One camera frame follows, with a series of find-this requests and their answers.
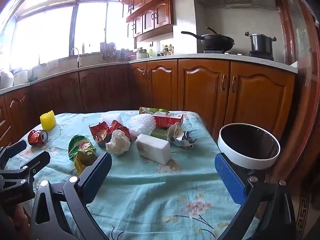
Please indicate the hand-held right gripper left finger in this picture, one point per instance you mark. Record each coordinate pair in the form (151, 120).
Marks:
(96, 180)

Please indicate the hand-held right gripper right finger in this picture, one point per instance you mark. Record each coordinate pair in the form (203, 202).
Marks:
(231, 180)

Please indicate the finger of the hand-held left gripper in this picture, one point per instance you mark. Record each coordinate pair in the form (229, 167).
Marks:
(13, 151)
(35, 162)

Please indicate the white round waste bin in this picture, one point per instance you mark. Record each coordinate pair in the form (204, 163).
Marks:
(250, 158)

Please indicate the green snack packet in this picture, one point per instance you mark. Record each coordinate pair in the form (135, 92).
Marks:
(81, 152)

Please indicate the white tissue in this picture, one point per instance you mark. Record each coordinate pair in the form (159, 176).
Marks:
(118, 143)

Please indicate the blue white paper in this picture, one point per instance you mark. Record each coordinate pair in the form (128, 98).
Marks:
(186, 141)

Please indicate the white foam block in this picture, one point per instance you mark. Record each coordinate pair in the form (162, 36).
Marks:
(153, 150)

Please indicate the large white foam net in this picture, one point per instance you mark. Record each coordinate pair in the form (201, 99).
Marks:
(142, 125)

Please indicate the silver wrapper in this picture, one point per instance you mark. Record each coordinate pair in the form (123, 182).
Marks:
(176, 130)

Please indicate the small green box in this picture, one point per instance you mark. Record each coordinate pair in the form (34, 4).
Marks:
(160, 133)

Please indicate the red drink carton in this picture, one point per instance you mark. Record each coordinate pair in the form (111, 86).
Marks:
(166, 120)

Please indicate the crushed red drink can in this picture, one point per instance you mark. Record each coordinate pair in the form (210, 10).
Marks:
(36, 138)

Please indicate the yellow foam fruit net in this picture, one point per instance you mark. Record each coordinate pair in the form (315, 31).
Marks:
(48, 121)

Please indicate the red crumpled snack wrapper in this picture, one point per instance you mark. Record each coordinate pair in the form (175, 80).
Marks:
(102, 131)

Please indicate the white rice cooker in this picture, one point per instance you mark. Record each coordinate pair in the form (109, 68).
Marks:
(6, 80)

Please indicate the patterned floor rug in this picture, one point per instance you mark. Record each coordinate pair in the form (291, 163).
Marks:
(303, 212)

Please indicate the green spouted drink pouch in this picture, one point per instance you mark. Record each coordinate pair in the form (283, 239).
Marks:
(152, 110)

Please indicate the wooden lower kitchen cabinets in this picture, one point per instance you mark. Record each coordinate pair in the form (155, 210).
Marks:
(200, 92)

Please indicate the wooden kitchen cabinets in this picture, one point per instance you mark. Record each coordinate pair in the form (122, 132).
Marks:
(152, 15)
(200, 92)

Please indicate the curved sink faucet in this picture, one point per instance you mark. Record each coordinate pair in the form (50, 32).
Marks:
(78, 58)

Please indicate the yellowish bottle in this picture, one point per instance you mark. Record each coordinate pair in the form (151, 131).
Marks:
(83, 48)

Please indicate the black induction cooker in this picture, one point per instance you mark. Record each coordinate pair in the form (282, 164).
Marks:
(261, 55)

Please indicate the large kitchen window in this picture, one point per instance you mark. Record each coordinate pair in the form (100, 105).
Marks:
(55, 30)

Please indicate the dark utensil holder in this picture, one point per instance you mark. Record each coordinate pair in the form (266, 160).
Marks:
(123, 54)

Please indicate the knife rack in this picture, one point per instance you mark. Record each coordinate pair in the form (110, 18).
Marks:
(107, 51)

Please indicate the gas stove burner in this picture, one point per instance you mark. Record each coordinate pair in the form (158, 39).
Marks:
(216, 51)

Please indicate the white lidded pot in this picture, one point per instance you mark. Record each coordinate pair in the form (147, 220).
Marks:
(142, 53)

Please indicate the black wok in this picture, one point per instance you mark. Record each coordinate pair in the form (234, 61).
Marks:
(215, 42)

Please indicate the steel cooking pot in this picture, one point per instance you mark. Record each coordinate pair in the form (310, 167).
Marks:
(261, 43)

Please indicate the seasoning jar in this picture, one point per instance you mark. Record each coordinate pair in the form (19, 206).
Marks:
(170, 48)
(164, 49)

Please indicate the wooden upper kitchen cabinets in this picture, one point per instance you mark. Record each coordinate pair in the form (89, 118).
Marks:
(152, 15)

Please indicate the wooden door frame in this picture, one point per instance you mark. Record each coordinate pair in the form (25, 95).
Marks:
(300, 80)

